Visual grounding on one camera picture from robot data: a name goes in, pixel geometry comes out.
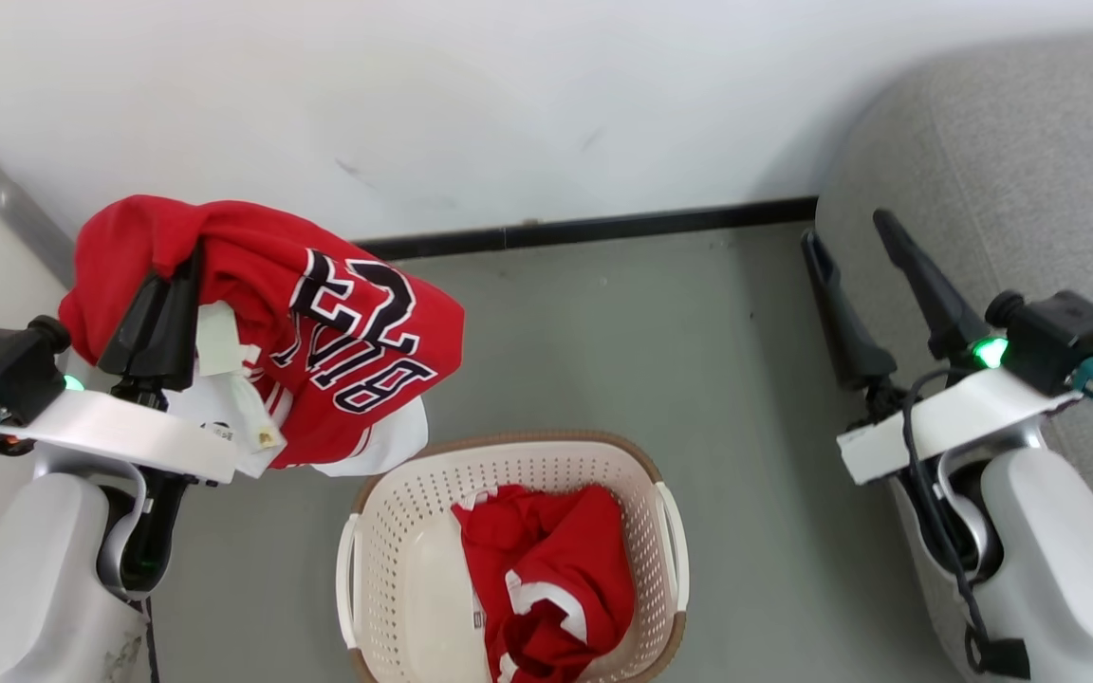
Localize grey wall pipe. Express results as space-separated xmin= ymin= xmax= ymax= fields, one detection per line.
xmin=0 ymin=99 xmax=79 ymax=287

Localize red white-trimmed garment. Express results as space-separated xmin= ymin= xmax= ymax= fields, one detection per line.
xmin=451 ymin=483 xmax=637 ymax=683

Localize cream perforated laundry basket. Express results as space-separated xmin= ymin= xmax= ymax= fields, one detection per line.
xmin=335 ymin=431 xmax=691 ymax=683

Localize black skirting board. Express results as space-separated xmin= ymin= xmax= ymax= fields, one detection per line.
xmin=353 ymin=195 xmax=819 ymax=263

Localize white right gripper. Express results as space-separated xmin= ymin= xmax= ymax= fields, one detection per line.
xmin=800 ymin=208 xmax=1084 ymax=486

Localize red lettered sports jersey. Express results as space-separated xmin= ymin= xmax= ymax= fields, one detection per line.
xmin=58 ymin=194 xmax=466 ymax=478

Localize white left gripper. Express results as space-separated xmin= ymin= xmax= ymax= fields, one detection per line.
xmin=0 ymin=241 xmax=244 ymax=486

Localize grey fabric sofa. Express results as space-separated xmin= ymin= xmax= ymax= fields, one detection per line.
xmin=813 ymin=33 xmax=1093 ymax=599

